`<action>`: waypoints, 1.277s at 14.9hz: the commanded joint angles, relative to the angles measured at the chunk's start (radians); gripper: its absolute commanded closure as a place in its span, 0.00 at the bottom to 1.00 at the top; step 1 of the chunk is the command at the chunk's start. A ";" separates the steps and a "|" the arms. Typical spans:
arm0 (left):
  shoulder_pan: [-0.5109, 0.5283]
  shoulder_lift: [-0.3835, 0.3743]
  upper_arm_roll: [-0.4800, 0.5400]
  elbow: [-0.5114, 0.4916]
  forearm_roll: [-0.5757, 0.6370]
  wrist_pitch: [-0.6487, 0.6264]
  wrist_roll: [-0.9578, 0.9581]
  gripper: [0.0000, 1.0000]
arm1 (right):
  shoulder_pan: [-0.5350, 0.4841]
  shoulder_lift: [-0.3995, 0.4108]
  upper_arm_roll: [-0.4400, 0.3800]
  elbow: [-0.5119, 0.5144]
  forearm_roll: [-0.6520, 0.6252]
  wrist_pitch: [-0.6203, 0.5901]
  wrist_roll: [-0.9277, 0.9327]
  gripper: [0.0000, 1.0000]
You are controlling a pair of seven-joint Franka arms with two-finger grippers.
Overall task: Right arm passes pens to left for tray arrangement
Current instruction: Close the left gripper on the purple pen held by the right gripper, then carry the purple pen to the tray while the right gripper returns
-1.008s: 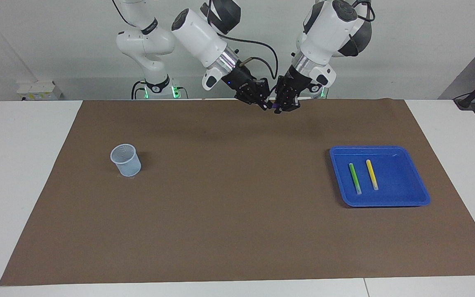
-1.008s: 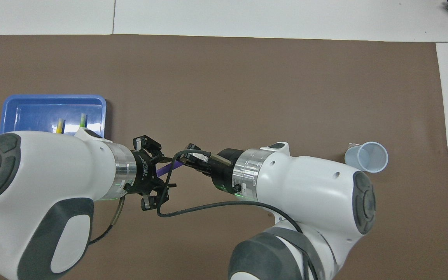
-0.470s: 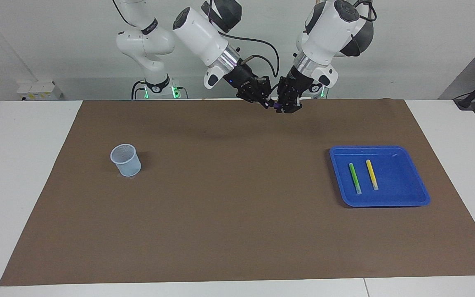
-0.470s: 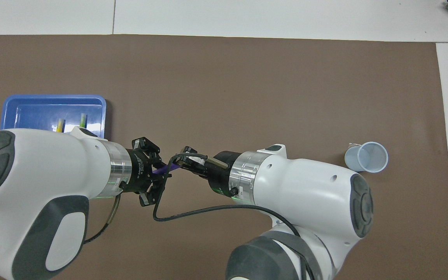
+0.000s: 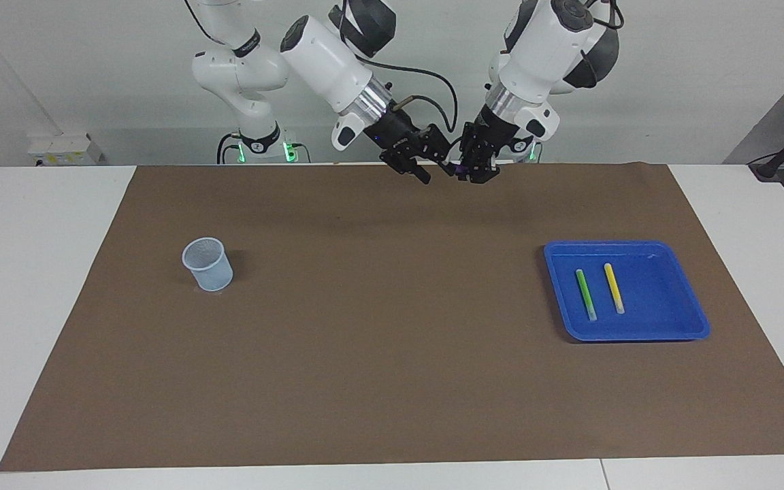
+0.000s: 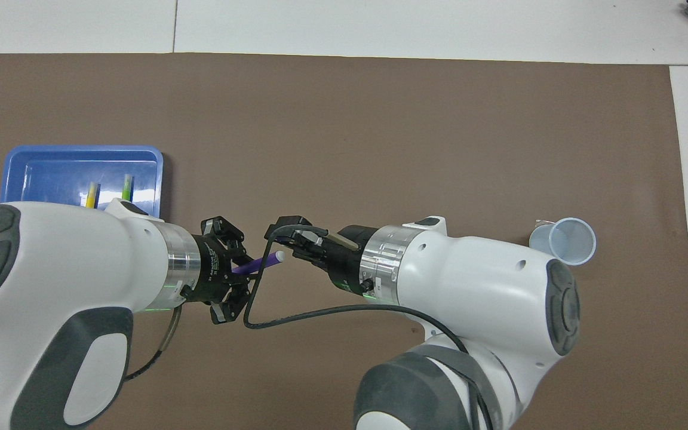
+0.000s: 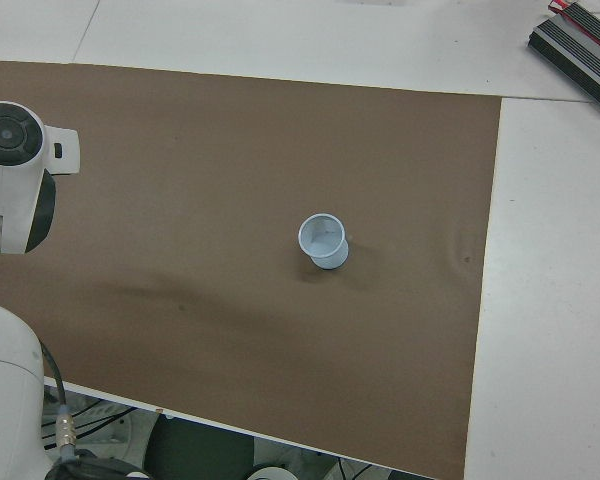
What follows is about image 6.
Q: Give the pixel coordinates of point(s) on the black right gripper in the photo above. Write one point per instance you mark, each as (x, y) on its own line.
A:
(350, 257)

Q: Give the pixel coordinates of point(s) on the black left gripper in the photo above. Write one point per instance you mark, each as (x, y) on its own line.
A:
(209, 269)

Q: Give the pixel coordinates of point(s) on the purple pen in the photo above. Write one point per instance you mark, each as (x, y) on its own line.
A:
(260, 264)

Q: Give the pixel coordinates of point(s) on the green pen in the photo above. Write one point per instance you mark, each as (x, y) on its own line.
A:
(126, 190)

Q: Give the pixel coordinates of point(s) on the yellow pen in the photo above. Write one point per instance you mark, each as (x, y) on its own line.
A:
(91, 196)

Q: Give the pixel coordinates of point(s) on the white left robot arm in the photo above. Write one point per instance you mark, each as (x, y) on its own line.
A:
(51, 269)

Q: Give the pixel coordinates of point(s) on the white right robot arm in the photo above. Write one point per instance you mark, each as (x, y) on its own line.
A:
(469, 286)

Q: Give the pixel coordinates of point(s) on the blue plastic tray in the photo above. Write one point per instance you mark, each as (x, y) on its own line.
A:
(51, 173)

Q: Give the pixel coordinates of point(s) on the brown table mat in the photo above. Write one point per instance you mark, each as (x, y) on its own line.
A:
(350, 119)

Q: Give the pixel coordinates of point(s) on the translucent plastic cup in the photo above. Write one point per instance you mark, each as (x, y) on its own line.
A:
(571, 239)

